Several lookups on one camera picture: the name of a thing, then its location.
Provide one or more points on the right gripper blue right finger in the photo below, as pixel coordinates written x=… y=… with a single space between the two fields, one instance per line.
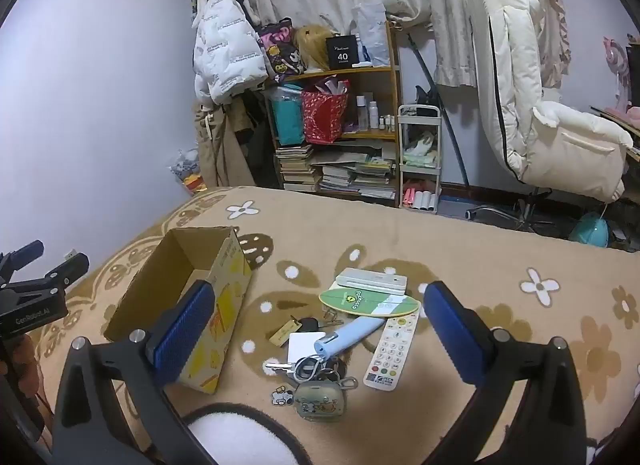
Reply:
x=549 y=426

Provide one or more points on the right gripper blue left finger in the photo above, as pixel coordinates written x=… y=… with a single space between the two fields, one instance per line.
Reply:
x=89 y=424

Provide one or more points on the cardboard box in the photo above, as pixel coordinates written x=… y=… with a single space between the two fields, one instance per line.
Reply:
x=186 y=298

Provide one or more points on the white tv remote control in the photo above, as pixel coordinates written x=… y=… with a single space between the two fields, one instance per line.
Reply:
x=391 y=354

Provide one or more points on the gold nfc smart card tag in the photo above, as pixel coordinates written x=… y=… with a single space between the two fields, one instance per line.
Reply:
x=280 y=338

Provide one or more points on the green oval pochacco brush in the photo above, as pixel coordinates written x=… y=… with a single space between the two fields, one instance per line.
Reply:
x=369 y=304

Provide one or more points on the white square card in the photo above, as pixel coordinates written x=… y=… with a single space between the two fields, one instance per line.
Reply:
x=301 y=345

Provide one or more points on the cartoon earbuds case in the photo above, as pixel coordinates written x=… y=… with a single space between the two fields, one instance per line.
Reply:
x=320 y=401

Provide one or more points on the light blue cylinder gadget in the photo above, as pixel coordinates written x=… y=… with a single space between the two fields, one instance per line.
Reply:
x=346 y=336

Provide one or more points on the black round key fob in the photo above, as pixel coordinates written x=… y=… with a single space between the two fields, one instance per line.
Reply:
x=308 y=325

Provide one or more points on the teal round fan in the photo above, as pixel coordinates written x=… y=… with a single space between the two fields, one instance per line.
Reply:
x=591 y=229

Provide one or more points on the bag of plush toys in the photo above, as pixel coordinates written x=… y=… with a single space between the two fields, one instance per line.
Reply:
x=186 y=168

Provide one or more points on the white folding stand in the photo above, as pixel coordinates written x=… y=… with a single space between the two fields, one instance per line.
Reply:
x=372 y=281

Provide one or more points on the beige floral carpet blanket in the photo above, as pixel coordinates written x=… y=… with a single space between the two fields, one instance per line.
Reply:
x=297 y=244

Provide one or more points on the beige hanging trousers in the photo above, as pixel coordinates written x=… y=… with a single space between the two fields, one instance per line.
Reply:
x=222 y=161

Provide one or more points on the cream office chair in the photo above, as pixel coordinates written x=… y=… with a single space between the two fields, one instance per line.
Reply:
x=540 y=141

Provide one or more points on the white rolling cart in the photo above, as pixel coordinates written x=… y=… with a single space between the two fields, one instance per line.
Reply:
x=420 y=157

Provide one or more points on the stack of books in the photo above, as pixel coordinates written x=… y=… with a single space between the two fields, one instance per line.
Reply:
x=295 y=169

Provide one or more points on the white puffer jacket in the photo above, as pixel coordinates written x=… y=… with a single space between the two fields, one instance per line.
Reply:
x=227 y=56

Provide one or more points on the teal storage bag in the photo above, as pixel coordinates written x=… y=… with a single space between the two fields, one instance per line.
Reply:
x=286 y=106

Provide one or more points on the red gift bag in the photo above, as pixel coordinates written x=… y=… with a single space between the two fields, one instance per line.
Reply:
x=322 y=116

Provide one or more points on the wooden bookshelf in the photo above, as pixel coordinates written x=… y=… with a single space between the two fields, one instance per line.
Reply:
x=361 y=165

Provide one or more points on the black box marked 40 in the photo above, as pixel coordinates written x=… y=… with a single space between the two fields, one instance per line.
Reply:
x=342 y=51

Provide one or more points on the small cartoon keychain charm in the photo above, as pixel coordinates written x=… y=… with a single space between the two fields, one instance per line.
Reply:
x=282 y=396

